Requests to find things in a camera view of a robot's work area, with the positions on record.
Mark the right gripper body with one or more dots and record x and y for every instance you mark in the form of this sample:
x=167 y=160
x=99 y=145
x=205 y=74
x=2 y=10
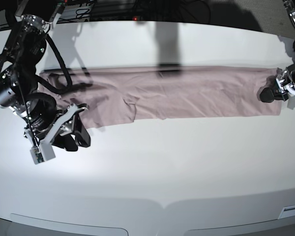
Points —
x=45 y=120

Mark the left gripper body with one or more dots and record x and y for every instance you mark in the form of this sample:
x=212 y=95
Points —
x=285 y=81

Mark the pink T-shirt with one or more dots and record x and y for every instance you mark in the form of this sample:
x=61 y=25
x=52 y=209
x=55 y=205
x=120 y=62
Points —
x=126 y=94

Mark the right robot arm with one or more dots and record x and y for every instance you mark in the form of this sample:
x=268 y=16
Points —
x=30 y=96

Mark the power strip with red light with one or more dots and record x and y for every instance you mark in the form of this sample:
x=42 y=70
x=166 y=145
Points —
x=137 y=18

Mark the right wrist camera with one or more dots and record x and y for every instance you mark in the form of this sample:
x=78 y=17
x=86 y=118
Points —
x=44 y=152

